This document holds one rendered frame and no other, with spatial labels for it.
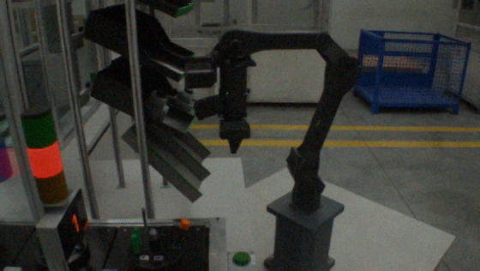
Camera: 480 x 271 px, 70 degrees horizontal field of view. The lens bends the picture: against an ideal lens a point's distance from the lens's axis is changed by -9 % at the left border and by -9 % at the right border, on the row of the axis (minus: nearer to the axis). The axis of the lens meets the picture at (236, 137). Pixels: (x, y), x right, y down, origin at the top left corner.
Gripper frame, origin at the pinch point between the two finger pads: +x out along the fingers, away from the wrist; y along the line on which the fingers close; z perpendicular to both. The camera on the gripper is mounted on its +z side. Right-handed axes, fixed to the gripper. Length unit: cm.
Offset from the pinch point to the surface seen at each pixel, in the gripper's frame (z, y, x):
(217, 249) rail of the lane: 4.3, 1.7, 30.1
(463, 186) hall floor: -207, -173, 126
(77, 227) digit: 28.9, 23.6, 6.3
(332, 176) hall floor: -94, -201, 126
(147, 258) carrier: 20.3, 10.2, 25.3
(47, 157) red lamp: 30.1, 26.1, -9.0
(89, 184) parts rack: 40.4, -13.8, 19.3
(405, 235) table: -55, -11, 40
